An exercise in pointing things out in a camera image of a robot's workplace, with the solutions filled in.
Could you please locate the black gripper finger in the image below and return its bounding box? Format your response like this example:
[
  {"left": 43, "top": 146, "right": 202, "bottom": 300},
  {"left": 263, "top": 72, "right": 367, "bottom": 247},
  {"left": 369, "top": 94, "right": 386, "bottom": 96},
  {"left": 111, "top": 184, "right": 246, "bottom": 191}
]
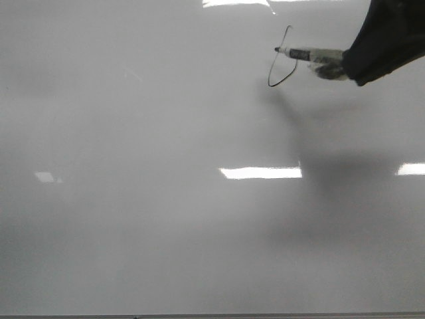
[{"left": 341, "top": 0, "right": 424, "bottom": 86}]

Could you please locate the white whiteboard marker black cap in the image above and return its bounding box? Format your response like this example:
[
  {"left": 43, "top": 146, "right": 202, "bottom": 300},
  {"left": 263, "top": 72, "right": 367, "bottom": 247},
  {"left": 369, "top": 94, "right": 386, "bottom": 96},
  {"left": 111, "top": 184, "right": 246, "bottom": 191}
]
[{"left": 274, "top": 47, "right": 348, "bottom": 80}]

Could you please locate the white whiteboard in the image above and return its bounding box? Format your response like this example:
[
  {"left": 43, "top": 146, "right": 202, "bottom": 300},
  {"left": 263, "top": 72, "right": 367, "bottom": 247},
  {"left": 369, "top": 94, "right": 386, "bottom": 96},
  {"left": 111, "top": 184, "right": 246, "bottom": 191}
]
[{"left": 1, "top": 1, "right": 424, "bottom": 315}]

